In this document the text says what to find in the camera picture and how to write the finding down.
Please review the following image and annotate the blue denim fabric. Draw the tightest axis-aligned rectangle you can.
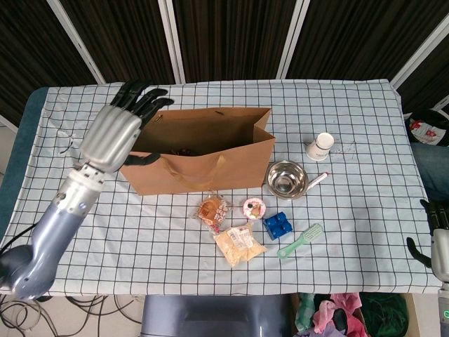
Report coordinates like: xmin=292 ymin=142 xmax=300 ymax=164
xmin=410 ymin=142 xmax=449 ymax=201

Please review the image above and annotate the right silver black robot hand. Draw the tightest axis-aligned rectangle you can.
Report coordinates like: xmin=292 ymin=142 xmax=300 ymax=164
xmin=406 ymin=199 xmax=449 ymax=282

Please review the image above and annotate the stainless steel bowl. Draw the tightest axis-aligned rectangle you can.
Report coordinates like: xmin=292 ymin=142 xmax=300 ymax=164
xmin=264 ymin=160 xmax=309 ymax=200

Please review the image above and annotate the white partition frame post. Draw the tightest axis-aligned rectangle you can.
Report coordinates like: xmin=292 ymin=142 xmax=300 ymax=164
xmin=47 ymin=0 xmax=106 ymax=85
xmin=276 ymin=0 xmax=311 ymax=80
xmin=391 ymin=13 xmax=449 ymax=88
xmin=157 ymin=0 xmax=186 ymax=84

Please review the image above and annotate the dark green cloth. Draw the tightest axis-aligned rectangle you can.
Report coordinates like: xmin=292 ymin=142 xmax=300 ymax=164
xmin=361 ymin=293 xmax=410 ymax=337

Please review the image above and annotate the blue building block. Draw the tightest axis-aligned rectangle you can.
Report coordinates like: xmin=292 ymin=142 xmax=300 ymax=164
xmin=262 ymin=210 xmax=294 ymax=242

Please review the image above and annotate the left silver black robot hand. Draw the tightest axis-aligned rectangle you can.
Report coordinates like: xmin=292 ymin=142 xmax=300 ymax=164
xmin=79 ymin=79 xmax=175 ymax=173

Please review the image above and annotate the mint patterned cloth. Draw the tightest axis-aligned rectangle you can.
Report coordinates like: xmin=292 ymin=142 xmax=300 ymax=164
xmin=294 ymin=293 xmax=316 ymax=331

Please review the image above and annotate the mint green brush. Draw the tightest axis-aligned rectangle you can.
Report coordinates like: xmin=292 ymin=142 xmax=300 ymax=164
xmin=276 ymin=223 xmax=324 ymax=260

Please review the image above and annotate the pink toy cupcake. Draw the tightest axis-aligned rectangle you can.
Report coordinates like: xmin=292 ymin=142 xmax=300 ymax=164
xmin=242 ymin=197 xmax=267 ymax=221

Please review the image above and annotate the brown paper bag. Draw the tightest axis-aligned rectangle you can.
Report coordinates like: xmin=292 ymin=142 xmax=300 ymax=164
xmin=119 ymin=107 xmax=277 ymax=196

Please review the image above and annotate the pink cloth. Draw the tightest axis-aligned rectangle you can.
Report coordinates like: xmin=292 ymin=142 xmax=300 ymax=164
xmin=311 ymin=293 xmax=366 ymax=337

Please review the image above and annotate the black floor cable bundle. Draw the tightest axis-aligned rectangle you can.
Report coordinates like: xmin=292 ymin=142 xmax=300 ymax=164
xmin=0 ymin=293 xmax=145 ymax=337

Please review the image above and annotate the white black checkered tablecloth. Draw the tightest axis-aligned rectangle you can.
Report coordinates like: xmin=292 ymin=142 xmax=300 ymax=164
xmin=0 ymin=78 xmax=446 ymax=296

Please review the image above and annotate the teal table pad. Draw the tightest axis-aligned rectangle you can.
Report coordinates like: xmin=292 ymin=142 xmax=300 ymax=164
xmin=0 ymin=86 xmax=48 ymax=239

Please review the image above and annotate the white marker with red cap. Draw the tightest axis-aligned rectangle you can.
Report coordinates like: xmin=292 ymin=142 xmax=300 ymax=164
xmin=305 ymin=171 xmax=330 ymax=194

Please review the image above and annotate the grey-blue robot torso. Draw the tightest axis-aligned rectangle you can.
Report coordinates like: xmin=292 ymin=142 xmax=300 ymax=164
xmin=140 ymin=293 xmax=292 ymax=337

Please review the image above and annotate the white paper cup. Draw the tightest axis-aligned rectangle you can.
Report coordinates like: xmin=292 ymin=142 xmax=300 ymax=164
xmin=304 ymin=132 xmax=335 ymax=162

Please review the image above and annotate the plastic-wrapped bread bun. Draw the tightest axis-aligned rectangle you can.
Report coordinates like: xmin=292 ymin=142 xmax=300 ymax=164
xmin=192 ymin=194 xmax=233 ymax=233

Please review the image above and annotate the yellow snack packet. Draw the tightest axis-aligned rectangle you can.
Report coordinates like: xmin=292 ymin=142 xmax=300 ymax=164
xmin=213 ymin=221 xmax=268 ymax=270

